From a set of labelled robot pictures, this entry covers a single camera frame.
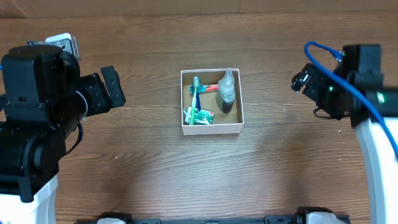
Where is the green toothbrush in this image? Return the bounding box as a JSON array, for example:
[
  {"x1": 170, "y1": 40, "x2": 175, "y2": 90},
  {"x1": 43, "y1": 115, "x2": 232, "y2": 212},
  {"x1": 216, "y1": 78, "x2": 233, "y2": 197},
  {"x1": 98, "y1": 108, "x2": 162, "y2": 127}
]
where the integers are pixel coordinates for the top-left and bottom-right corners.
[{"x1": 189, "y1": 76, "x2": 200, "y2": 126}]

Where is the teal toothpaste tube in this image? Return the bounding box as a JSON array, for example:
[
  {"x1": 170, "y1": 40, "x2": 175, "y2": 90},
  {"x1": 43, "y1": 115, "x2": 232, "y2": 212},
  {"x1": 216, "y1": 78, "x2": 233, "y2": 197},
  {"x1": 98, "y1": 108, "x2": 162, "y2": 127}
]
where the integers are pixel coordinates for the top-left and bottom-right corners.
[{"x1": 190, "y1": 84, "x2": 218, "y2": 94}]

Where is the green soap packet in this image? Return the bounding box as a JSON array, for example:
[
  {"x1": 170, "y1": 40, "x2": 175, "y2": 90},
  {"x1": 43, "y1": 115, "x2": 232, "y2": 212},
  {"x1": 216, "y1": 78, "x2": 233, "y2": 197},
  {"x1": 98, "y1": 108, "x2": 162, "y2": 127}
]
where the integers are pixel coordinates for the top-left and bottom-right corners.
[{"x1": 183, "y1": 106, "x2": 215, "y2": 125}]

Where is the clear dark liquid bottle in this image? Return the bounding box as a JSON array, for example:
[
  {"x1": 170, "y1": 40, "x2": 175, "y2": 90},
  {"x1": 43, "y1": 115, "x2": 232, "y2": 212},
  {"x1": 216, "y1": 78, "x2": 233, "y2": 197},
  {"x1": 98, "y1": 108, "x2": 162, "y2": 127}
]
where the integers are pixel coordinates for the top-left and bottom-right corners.
[{"x1": 216, "y1": 68, "x2": 236, "y2": 113}]

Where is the blue disposable razor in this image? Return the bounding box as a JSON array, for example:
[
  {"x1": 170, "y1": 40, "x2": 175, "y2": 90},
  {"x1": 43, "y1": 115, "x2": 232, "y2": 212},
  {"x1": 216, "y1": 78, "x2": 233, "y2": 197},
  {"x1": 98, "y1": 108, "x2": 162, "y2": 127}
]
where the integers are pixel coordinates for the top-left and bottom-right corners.
[{"x1": 196, "y1": 93, "x2": 201, "y2": 111}]

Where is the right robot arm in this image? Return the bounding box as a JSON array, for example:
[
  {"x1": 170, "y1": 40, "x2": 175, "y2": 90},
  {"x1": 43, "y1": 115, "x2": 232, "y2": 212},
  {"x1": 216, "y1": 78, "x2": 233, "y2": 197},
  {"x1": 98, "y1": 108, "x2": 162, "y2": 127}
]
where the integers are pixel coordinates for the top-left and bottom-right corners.
[{"x1": 291, "y1": 41, "x2": 397, "y2": 223}]

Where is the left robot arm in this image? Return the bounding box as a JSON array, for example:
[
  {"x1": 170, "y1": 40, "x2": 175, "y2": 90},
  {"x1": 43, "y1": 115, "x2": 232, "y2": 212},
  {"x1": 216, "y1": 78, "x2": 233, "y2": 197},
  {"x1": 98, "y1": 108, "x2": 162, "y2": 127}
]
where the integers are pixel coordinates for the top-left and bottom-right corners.
[{"x1": 1, "y1": 44, "x2": 126, "y2": 223}]

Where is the white cardboard box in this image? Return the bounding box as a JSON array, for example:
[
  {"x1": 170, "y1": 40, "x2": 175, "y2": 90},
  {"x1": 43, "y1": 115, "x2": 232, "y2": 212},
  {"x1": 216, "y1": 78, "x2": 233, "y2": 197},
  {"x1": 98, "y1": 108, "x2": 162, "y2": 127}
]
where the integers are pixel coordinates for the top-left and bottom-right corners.
[{"x1": 180, "y1": 68, "x2": 244, "y2": 136}]

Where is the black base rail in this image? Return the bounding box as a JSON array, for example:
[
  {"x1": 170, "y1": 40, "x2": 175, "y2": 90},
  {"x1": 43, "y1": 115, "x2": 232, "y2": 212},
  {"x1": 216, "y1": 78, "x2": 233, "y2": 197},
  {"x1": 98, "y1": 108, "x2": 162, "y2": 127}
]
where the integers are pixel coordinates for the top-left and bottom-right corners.
[{"x1": 75, "y1": 212, "x2": 351, "y2": 224}]

